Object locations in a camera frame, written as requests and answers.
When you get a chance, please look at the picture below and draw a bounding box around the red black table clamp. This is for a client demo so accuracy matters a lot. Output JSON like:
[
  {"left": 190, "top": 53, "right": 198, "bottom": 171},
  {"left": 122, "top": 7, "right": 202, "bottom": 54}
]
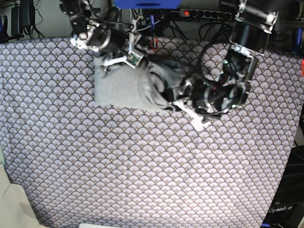
[{"left": 150, "top": 15, "right": 158, "bottom": 51}]

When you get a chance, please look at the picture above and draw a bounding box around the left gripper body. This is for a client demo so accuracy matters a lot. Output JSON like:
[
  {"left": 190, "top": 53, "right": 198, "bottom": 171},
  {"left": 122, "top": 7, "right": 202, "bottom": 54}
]
[{"left": 171, "top": 78, "right": 238, "bottom": 115}]

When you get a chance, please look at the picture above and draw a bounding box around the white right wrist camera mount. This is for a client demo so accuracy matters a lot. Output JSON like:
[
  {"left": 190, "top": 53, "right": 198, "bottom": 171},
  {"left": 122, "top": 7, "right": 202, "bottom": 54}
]
[{"left": 103, "top": 16, "right": 146, "bottom": 68}]

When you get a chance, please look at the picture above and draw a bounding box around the black OpenArm box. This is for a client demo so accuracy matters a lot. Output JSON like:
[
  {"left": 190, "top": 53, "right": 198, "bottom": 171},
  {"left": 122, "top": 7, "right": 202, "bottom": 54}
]
[{"left": 261, "top": 146, "right": 304, "bottom": 228}]

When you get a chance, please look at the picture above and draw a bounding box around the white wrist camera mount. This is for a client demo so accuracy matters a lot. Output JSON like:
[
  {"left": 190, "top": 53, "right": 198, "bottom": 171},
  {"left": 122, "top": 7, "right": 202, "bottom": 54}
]
[
  {"left": 169, "top": 98, "right": 211, "bottom": 132},
  {"left": 103, "top": 16, "right": 146, "bottom": 68}
]

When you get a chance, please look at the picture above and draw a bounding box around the black power strip red switch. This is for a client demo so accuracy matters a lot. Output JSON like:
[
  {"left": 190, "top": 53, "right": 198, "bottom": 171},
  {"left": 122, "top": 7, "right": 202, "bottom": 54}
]
[{"left": 178, "top": 9, "right": 234, "bottom": 21}]

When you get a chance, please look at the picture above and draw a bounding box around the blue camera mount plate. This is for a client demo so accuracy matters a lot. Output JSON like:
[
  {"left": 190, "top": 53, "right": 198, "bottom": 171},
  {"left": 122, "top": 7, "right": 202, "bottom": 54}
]
[{"left": 114, "top": 0, "right": 181, "bottom": 9}]

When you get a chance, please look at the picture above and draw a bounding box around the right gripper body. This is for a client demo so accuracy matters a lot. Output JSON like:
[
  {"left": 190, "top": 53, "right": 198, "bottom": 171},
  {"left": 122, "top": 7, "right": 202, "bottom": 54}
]
[{"left": 99, "top": 28, "right": 140, "bottom": 55}]

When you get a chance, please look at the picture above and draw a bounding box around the patterned fan-print tablecloth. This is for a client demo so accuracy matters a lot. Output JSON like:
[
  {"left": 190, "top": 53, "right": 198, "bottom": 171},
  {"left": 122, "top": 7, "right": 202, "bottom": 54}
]
[{"left": 0, "top": 38, "right": 304, "bottom": 228}]

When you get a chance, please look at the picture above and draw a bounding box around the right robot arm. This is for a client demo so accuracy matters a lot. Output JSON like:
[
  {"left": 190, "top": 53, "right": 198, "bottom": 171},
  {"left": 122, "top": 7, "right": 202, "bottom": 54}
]
[{"left": 59, "top": 0, "right": 141, "bottom": 53}]

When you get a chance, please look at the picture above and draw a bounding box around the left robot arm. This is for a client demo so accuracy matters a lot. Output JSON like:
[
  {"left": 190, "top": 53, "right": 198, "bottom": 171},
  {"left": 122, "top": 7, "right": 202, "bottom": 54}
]
[{"left": 163, "top": 0, "right": 282, "bottom": 118}]

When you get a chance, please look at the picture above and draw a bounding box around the grey T-shirt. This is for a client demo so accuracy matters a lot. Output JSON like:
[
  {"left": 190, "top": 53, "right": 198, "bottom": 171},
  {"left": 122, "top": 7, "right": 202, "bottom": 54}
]
[{"left": 94, "top": 57, "right": 186, "bottom": 111}]

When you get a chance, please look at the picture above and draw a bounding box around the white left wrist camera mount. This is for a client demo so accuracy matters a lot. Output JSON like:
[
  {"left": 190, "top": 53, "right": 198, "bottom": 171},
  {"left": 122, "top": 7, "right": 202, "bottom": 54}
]
[{"left": 169, "top": 98, "right": 211, "bottom": 132}]

